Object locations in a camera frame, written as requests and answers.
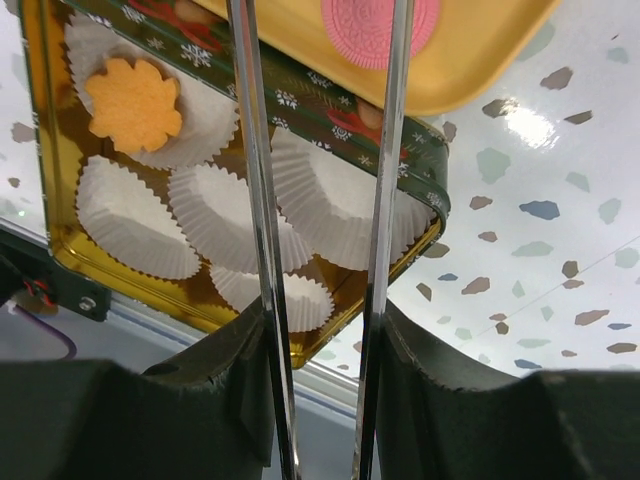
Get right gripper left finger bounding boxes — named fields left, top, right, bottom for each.
left=1, top=305, right=274, bottom=479

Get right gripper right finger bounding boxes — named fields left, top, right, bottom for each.
left=376, top=305, right=639, bottom=479

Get orange flower cookie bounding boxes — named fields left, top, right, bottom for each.
left=85, top=58, right=183, bottom=154

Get metal tongs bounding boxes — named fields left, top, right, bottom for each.
left=227, top=1, right=414, bottom=479

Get white paper cup bottom right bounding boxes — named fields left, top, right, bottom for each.
left=209, top=264, right=335, bottom=334

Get white paper cup centre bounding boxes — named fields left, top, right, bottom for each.
left=168, top=164, right=258, bottom=274

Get white paper cup bottom left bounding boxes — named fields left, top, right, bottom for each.
left=75, top=155, right=201, bottom=280

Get white paper cup top right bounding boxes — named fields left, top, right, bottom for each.
left=269, top=126, right=438, bottom=272

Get green gold cookie tin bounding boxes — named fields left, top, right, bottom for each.
left=17, top=0, right=452, bottom=371

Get yellow plastic tray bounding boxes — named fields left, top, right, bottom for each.
left=189, top=0, right=566, bottom=117

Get pink round cookie lower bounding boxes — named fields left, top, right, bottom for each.
left=321, top=0, right=441, bottom=70

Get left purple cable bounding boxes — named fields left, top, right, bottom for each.
left=9, top=302, right=78, bottom=362

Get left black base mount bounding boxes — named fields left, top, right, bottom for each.
left=1, top=230, right=111, bottom=322

